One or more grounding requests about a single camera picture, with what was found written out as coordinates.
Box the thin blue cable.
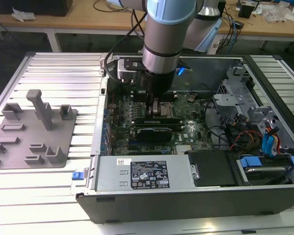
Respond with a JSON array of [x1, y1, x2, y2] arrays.
[[229, 18, 239, 56]]

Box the green motherboard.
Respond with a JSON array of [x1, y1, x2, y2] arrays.
[[105, 92, 214, 156]]

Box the wooden desk white frame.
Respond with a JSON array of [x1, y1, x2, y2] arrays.
[[0, 0, 294, 53]]

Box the hard disk in blue carrier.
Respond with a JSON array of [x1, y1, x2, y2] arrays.
[[237, 155, 294, 187]]

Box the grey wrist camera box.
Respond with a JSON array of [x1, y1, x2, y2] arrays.
[[117, 57, 148, 83]]

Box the silver power supply with label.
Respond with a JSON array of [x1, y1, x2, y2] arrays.
[[95, 155, 196, 193]]

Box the blue flat data wire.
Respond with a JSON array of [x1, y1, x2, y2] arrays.
[[261, 129, 278, 158]]

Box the grey parts rack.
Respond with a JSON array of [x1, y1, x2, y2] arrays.
[[0, 89, 79, 169]]

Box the CPU socket metal frame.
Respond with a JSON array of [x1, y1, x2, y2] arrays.
[[161, 101, 174, 118]]

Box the crumpled white paper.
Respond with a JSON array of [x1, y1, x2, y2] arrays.
[[11, 6, 37, 22]]

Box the silver metal drive cage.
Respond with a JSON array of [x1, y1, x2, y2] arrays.
[[212, 65, 280, 130]]

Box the blue case latch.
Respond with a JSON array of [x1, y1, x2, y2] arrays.
[[72, 171, 85, 182]]

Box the black camera cable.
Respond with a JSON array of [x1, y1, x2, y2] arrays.
[[104, 11, 148, 81]]

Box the open black PC case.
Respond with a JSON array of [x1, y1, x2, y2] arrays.
[[70, 54, 294, 225]]

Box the large black box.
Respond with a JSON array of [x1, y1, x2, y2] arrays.
[[0, 0, 73, 17]]

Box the black plastic shroud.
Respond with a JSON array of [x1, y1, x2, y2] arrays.
[[185, 149, 237, 188]]

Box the black RAM slot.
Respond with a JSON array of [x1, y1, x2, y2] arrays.
[[133, 123, 186, 131], [132, 96, 178, 103], [131, 118, 185, 125], [132, 91, 178, 97]]

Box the small black box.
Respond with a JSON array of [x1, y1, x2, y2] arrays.
[[238, 4, 257, 18]]

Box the red orange yellow wire bundle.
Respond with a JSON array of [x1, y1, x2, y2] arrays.
[[229, 130, 263, 150]]

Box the silver finned heat sink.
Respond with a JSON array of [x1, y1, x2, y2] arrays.
[[175, 145, 196, 155]]

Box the black graphics card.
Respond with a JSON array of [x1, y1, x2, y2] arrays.
[[129, 126, 173, 148]]

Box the clear plastic bags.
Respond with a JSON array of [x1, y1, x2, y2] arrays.
[[263, 3, 294, 23]]

